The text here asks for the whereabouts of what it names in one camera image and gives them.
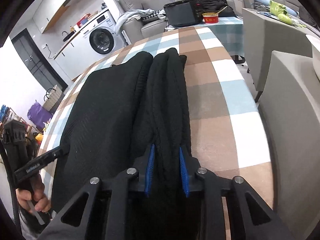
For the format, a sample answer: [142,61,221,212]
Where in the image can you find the black knitted sweater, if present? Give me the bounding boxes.
[50,47,192,240]

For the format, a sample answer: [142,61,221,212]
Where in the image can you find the grey white clothes on sofa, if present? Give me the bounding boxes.
[115,9,168,43]

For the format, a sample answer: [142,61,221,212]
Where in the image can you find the left hand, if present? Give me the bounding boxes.
[16,174,51,214]

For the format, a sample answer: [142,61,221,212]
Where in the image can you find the wooden shoe rack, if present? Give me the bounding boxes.
[1,105,32,139]

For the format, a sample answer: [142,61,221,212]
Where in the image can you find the plaid checkered blanket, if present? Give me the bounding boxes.
[41,27,273,203]

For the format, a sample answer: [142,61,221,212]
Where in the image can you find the purple bag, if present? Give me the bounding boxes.
[27,101,53,131]

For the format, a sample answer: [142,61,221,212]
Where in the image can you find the woven laundry basket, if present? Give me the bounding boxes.
[43,85,62,111]

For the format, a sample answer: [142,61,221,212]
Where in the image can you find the black glass door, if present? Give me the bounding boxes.
[11,29,67,92]

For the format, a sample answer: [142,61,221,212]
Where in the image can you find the grey armchair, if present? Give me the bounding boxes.
[259,51,319,239]

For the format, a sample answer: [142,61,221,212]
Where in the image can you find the white front-load washing machine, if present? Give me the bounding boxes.
[81,9,126,55]

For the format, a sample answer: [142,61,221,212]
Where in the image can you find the grey sofa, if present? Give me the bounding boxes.
[119,0,169,43]

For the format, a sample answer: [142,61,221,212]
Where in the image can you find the red instant noodle bowl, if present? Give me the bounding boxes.
[202,6,227,24]

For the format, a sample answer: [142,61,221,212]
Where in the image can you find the grey side cabinet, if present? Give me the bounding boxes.
[242,8,319,101]

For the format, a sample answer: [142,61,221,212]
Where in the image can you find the green plush toy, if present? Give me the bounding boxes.
[270,0,294,25]

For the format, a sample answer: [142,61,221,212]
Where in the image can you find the black cable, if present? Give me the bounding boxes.
[0,142,21,228]

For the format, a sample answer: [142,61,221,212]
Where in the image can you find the white wall cabinets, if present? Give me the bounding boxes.
[33,0,78,33]

